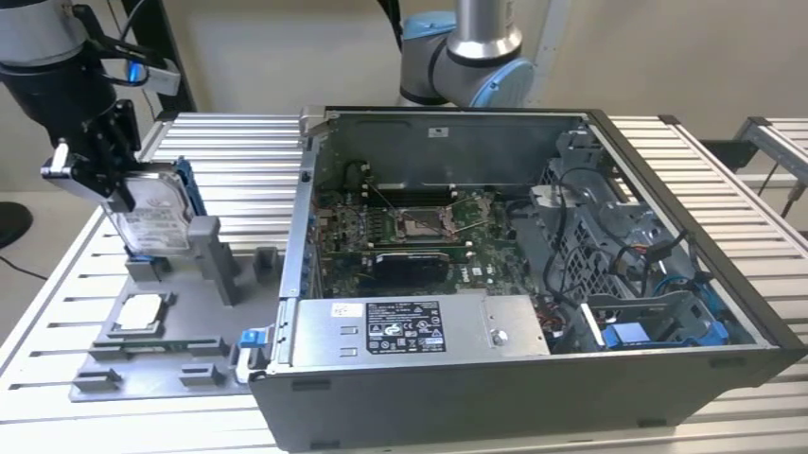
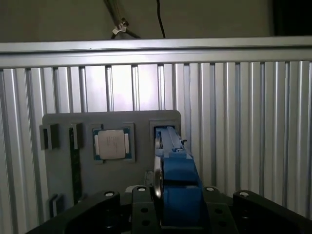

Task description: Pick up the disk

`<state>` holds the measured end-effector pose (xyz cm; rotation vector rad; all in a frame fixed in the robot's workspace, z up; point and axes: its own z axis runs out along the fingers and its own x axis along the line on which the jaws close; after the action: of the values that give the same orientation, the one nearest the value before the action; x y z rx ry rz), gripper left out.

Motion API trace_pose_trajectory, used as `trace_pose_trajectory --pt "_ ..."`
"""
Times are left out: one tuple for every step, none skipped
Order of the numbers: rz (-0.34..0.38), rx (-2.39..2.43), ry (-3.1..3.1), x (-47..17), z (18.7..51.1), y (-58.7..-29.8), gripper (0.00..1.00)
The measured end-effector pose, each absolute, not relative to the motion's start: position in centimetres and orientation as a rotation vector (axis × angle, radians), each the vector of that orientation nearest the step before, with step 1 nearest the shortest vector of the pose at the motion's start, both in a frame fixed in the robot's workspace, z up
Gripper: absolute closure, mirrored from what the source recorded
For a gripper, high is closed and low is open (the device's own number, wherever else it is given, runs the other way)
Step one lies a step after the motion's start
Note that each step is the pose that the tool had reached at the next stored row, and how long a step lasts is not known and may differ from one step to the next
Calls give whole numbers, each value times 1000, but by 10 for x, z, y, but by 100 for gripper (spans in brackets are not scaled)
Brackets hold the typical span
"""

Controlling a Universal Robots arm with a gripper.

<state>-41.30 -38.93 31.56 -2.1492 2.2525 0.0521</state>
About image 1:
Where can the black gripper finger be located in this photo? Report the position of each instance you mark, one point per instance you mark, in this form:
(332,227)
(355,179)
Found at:
(108,182)

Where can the hard disk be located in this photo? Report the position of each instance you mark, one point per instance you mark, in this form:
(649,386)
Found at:
(158,213)

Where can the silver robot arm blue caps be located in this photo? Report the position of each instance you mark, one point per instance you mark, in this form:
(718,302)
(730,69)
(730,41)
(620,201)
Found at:
(487,28)

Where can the grey metal disk bay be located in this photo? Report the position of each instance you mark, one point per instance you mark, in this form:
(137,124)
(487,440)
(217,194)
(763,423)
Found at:
(638,232)

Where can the black round base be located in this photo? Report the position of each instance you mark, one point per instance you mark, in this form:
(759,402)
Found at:
(13,222)

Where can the silver CPU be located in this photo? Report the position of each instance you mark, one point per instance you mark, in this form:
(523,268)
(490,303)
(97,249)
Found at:
(145,311)

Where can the grey parts rack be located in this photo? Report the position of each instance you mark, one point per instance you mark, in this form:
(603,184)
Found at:
(190,312)

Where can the blue case latch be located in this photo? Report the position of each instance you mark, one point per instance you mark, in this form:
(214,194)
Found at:
(249,339)

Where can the thin metal locking lever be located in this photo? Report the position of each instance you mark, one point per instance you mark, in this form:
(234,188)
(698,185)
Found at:
(384,196)

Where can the silver power supply unit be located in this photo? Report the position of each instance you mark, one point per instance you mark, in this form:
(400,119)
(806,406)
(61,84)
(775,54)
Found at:
(316,340)

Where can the black RAM slot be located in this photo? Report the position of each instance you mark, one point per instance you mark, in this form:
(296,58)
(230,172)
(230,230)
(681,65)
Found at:
(411,195)
(411,188)

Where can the CPU socket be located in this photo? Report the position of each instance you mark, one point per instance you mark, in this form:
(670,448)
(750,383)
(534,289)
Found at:
(420,227)

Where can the long black expansion slot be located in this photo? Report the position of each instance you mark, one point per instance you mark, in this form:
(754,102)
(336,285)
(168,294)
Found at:
(417,245)

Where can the green motherboard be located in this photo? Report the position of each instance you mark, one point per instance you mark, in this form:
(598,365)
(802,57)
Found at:
(492,257)

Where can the black open PC case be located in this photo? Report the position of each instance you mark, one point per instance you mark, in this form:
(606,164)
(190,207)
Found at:
(443,406)

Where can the blue plastic block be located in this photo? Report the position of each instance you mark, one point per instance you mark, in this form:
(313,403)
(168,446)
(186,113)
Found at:
(626,336)

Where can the black block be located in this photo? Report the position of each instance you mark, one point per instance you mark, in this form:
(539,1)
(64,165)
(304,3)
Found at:
(733,156)

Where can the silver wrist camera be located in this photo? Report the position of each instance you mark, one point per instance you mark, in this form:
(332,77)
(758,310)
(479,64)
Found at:
(70,184)

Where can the white wrist camera blue light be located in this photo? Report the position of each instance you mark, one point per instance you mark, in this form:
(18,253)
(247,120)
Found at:
(161,78)

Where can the black metal post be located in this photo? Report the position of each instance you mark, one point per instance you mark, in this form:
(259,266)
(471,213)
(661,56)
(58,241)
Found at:
(174,47)

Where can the aluminium frame table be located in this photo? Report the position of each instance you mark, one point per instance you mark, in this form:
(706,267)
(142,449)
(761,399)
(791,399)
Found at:
(767,134)

